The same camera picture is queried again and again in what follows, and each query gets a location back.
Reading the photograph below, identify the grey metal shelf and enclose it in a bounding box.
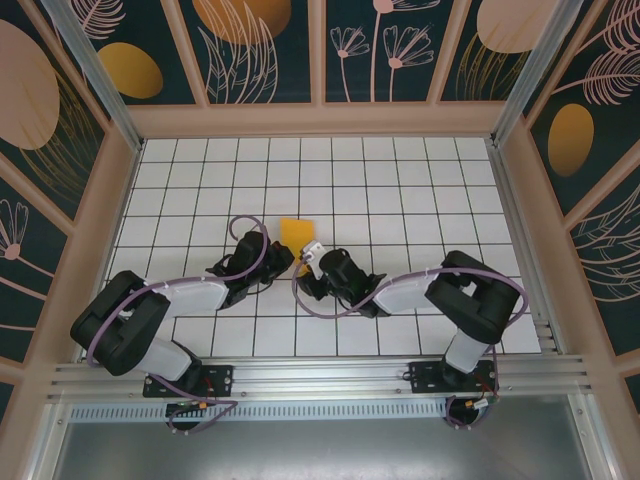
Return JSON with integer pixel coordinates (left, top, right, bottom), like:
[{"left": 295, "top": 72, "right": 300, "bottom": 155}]
[{"left": 42, "top": 394, "right": 619, "bottom": 480}]

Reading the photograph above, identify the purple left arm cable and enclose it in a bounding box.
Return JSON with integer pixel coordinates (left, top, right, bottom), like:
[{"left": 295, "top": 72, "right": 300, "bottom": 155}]
[{"left": 87, "top": 214, "right": 274, "bottom": 437}]

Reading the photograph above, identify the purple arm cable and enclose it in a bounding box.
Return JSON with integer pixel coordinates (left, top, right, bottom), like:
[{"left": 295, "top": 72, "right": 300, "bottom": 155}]
[
  {"left": 291, "top": 254, "right": 530, "bottom": 432},
  {"left": 87, "top": 214, "right": 274, "bottom": 437}
]

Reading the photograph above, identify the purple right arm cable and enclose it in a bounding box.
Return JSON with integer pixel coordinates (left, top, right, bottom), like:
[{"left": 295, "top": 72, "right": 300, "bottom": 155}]
[{"left": 291, "top": 254, "right": 530, "bottom": 432}]

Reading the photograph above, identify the long aluminium mounting rail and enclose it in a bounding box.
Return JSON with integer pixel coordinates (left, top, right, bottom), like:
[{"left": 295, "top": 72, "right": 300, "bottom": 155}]
[{"left": 47, "top": 353, "right": 597, "bottom": 401}]

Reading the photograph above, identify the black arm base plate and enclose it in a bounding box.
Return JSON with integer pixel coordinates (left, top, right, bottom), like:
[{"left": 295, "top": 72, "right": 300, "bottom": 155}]
[
  {"left": 143, "top": 364, "right": 235, "bottom": 399},
  {"left": 408, "top": 360, "right": 499, "bottom": 396}
]

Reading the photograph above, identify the slotted grey cable duct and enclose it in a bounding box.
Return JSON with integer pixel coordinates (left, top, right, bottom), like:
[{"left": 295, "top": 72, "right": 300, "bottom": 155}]
[{"left": 69, "top": 402, "right": 454, "bottom": 422}]

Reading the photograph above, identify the aluminium side rail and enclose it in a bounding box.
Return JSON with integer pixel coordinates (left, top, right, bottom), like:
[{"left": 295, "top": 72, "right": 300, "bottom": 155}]
[{"left": 487, "top": 139, "right": 560, "bottom": 355}]

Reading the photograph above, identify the aluminium frame post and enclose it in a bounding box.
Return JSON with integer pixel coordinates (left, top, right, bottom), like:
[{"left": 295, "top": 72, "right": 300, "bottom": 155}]
[
  {"left": 488, "top": 0, "right": 576, "bottom": 147},
  {"left": 41, "top": 0, "right": 147, "bottom": 154}
]

